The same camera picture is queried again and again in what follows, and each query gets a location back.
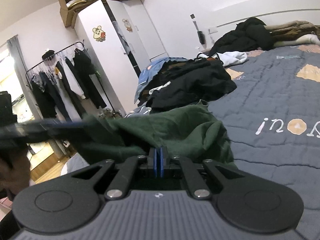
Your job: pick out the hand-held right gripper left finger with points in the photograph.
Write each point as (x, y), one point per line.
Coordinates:
(155, 165)

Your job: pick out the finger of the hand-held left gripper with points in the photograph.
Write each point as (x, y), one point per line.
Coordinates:
(62, 130)

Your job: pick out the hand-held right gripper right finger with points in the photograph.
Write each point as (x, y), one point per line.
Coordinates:
(163, 165)

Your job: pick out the dark green t-shirt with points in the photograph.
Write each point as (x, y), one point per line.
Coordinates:
(175, 130)

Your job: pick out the row of hanging clothes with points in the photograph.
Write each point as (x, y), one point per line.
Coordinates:
(82, 75)

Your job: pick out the black clothes rack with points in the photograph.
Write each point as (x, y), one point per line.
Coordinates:
(37, 65)

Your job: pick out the pile of dark clothes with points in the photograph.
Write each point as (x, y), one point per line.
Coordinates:
(195, 82)

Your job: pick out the person's left hand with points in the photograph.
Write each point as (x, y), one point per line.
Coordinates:
(13, 175)

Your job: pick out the row of shoes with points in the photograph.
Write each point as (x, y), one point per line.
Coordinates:
(110, 112)

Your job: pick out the white wardrobe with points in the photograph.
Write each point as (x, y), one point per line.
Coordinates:
(105, 62)
(142, 35)

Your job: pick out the grey curtain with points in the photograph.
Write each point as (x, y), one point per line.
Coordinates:
(15, 55)

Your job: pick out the blue denim cloth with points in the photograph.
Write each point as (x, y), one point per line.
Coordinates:
(150, 72)

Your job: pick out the cartoon mouse sticker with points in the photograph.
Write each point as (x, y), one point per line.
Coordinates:
(127, 25)
(98, 34)

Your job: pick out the large cardboard box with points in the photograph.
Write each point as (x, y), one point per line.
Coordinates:
(67, 10)

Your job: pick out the white garment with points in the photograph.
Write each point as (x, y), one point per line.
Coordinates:
(232, 57)

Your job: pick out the grey printed quilt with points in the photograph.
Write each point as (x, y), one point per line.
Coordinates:
(275, 100)

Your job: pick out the black hairbrush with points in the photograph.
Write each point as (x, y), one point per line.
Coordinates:
(201, 36)

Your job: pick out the black puffer jacket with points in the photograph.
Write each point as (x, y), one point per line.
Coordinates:
(245, 35)

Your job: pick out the white pillow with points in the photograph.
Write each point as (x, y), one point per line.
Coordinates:
(300, 40)

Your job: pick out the white headboard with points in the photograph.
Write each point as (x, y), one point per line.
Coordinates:
(275, 7)

